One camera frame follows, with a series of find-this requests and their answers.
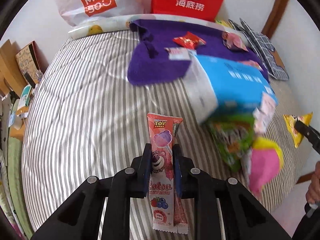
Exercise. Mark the white pink snack packet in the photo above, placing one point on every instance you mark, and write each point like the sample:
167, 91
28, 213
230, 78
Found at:
180, 54

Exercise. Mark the pink Toy Story candy packet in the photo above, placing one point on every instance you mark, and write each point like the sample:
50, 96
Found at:
167, 210

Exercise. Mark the person's right hand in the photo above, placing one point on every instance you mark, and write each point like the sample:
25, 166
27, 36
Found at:
313, 193

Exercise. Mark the white pink paper label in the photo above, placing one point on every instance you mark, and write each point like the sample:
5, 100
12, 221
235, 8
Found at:
264, 114

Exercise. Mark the brown wooden door frame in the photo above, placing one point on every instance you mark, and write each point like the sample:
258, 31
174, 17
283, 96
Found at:
274, 17

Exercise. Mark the blue tissue pack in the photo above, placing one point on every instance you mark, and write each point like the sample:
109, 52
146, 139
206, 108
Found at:
217, 86

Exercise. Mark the purple towel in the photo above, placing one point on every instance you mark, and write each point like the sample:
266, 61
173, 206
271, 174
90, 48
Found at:
150, 63

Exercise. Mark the small pink snack packet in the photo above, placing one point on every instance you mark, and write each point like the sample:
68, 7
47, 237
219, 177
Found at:
233, 42

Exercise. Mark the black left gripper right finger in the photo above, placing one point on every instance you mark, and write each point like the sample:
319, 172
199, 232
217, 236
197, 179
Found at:
223, 209

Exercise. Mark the green snack packet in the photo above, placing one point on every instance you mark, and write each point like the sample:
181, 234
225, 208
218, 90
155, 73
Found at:
233, 135

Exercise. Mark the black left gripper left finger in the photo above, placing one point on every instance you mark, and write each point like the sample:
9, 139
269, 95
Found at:
100, 208

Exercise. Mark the navy plaid fabric bag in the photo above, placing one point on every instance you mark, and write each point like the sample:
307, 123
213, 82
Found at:
264, 49

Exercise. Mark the red snack packet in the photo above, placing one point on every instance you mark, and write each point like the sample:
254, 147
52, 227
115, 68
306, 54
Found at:
189, 41

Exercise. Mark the pink foil snack packet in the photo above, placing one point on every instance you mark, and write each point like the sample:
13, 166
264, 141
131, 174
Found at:
265, 162

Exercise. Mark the fruit print pillow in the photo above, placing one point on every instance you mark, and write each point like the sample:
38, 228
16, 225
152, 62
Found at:
119, 23

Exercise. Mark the patterned kraft box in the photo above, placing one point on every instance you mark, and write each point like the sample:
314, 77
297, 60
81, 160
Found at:
29, 64

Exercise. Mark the striped quilted mattress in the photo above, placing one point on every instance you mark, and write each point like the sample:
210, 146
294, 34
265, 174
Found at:
87, 120

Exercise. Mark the brown cardboard box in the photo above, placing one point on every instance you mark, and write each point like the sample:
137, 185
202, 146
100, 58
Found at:
11, 76

